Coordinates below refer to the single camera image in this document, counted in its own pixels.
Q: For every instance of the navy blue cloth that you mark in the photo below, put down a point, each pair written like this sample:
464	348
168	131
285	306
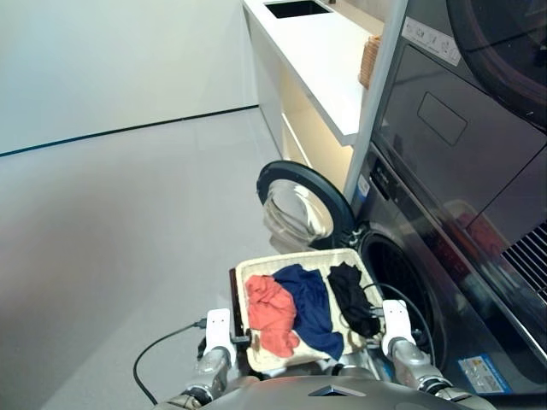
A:
309	303

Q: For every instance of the black sink basin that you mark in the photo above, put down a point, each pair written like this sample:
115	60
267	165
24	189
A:
297	8

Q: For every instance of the black cloth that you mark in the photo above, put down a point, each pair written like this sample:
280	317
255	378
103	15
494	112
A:
350	294

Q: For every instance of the white counter cabinet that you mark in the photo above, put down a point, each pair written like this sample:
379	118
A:
312	55

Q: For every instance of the grey washing machine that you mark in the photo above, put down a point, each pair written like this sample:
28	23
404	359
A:
427	265

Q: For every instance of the silver robot torso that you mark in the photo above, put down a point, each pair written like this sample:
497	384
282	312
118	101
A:
333	390

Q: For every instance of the pale woven laundry basket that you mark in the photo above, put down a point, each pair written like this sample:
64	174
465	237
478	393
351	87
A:
299	258

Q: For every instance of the blue white machine label sticker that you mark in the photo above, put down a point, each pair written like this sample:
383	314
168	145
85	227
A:
483	375

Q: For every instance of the orange cloth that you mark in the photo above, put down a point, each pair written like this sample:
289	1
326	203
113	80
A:
269	314

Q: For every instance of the round glass washing machine door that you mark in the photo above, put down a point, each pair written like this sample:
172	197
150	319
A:
299	205

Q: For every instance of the white dryer instruction sticker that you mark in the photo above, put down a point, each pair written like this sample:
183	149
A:
431	40

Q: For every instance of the dark stacked dryer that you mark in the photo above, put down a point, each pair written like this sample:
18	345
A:
461	128

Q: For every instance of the small brown woven basket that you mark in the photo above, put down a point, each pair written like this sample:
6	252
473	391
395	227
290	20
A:
369	62

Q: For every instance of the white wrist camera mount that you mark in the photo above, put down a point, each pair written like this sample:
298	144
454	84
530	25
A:
218	331
397	320

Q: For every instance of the white upright side panel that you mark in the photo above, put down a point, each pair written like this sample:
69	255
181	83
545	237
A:
376	107

